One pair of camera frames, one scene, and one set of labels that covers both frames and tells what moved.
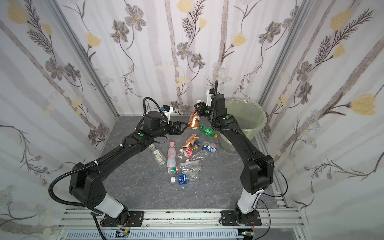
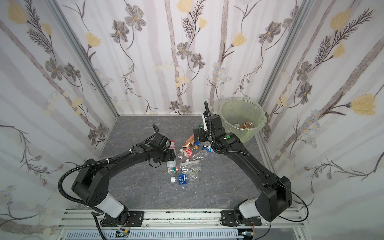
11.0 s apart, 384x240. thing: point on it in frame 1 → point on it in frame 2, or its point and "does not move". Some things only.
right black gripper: [202, 109] → [200, 134]
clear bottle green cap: [192, 167] does not move
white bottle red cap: [171, 161] does not move
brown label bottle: [194, 120] → [248, 124]
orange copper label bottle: [191, 140] does not move
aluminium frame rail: [281, 219] does not move
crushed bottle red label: [187, 155] does not move
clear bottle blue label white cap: [188, 178] does not move
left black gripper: [173, 129] → [167, 151]
